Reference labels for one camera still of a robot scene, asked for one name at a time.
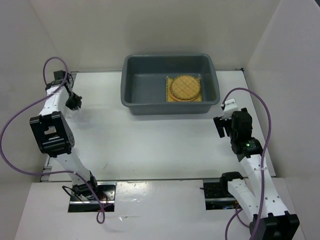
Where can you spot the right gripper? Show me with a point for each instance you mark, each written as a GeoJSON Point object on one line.
{"type": "Point", "coordinates": [220, 122]}

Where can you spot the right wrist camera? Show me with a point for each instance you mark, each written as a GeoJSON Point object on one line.
{"type": "Point", "coordinates": [229, 107]}

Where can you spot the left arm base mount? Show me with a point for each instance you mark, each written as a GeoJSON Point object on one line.
{"type": "Point", "coordinates": [80, 204]}

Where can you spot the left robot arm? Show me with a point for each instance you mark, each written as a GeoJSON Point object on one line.
{"type": "Point", "coordinates": [54, 137]}

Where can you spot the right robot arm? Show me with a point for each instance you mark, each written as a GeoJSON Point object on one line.
{"type": "Point", "coordinates": [258, 197]}

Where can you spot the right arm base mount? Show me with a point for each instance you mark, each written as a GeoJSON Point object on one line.
{"type": "Point", "coordinates": [214, 196]}

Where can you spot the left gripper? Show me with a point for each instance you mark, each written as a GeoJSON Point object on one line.
{"type": "Point", "coordinates": [77, 102]}

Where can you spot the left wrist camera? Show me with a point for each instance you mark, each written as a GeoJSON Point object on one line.
{"type": "Point", "coordinates": [59, 75]}

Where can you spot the clear plastic cup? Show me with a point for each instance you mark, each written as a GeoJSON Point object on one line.
{"type": "Point", "coordinates": [71, 113]}

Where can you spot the rectangular bamboo mat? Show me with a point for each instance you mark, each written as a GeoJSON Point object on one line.
{"type": "Point", "coordinates": [170, 98]}

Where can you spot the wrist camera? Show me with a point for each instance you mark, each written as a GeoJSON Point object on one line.
{"type": "Point", "coordinates": [229, 107]}
{"type": "Point", "coordinates": [59, 75]}

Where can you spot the grey plastic bin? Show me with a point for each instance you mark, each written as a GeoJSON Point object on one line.
{"type": "Point", "coordinates": [144, 87]}

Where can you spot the round green-rimmed bamboo tray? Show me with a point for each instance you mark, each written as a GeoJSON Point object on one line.
{"type": "Point", "coordinates": [186, 80]}

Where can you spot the round orange woven tray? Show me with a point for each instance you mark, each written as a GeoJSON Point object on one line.
{"type": "Point", "coordinates": [172, 96]}

